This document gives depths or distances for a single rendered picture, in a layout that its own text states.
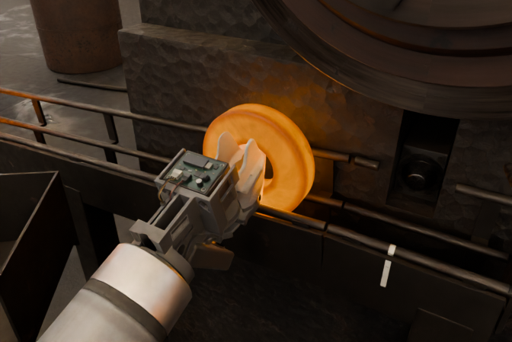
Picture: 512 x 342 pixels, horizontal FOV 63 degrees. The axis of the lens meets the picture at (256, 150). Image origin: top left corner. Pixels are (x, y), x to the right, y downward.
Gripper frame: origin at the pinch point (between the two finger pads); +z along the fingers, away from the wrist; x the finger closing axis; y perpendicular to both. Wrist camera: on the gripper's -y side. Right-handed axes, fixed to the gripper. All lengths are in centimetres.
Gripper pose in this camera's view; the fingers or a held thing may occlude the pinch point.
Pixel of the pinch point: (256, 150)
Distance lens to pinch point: 55.0
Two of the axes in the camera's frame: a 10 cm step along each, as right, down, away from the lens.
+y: -1.4, -7.1, -7.0
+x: -8.7, -2.5, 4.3
